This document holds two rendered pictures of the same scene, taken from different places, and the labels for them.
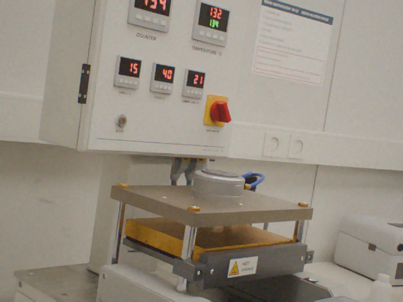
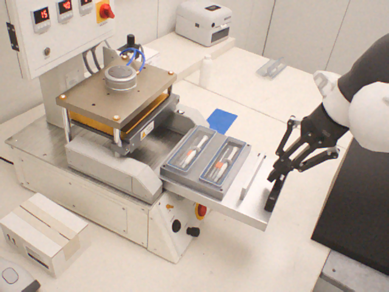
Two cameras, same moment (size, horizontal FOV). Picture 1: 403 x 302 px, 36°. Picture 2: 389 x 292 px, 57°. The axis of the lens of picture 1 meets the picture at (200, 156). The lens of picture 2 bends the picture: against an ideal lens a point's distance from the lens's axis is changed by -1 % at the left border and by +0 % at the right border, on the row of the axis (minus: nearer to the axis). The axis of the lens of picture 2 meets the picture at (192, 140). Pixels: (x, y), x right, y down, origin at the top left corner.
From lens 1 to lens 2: 0.37 m
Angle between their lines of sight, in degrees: 39
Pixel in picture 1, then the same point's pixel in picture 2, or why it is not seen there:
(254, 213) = (148, 100)
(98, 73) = (22, 30)
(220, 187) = (124, 85)
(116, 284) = (78, 156)
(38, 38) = not seen: outside the picture
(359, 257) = (189, 30)
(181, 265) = (115, 146)
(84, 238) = not seen: hidden behind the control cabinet
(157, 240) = (94, 124)
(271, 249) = (159, 112)
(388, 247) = (206, 25)
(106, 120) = (36, 56)
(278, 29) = not seen: outside the picture
